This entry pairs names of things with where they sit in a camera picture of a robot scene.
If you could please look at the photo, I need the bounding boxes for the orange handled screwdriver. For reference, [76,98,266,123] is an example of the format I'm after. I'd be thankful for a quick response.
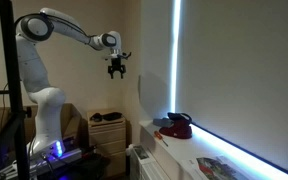
[154,131,168,147]

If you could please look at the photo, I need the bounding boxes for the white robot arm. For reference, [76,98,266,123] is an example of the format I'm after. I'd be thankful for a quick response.
[15,8,128,157]

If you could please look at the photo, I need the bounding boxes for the white radiator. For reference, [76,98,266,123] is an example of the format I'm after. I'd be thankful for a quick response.
[129,145,170,180]

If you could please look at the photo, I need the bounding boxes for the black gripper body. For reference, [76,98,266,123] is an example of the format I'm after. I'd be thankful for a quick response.
[108,58,126,74]

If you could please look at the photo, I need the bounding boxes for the robot base platform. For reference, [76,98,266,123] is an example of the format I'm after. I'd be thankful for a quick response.
[0,136,92,180]

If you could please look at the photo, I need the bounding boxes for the magazine on window sill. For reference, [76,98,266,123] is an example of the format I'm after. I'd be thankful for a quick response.
[181,156,253,180]

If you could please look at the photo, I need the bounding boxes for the black tripod pole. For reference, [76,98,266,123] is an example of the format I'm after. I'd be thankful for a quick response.
[0,0,30,180]

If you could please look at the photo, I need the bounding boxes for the maroon baseball cap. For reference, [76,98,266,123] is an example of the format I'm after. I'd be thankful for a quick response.
[159,120,192,139]

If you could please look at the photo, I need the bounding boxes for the dark navy cap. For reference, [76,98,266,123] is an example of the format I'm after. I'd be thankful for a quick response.
[167,112,192,123]

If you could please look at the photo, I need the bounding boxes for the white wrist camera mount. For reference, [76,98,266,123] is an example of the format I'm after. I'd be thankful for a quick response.
[104,49,132,59]

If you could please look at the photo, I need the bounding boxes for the black bowl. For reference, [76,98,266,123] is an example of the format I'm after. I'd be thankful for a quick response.
[103,112,122,121]

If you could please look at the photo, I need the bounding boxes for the wooden drawer cabinet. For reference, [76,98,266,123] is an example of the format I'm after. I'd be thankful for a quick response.
[87,109,126,178]

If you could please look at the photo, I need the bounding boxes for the light blue folded cloth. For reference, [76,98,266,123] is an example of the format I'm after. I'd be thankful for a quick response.
[153,118,173,127]

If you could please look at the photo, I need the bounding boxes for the booklet on radiator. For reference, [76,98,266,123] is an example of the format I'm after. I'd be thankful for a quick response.
[133,145,148,160]

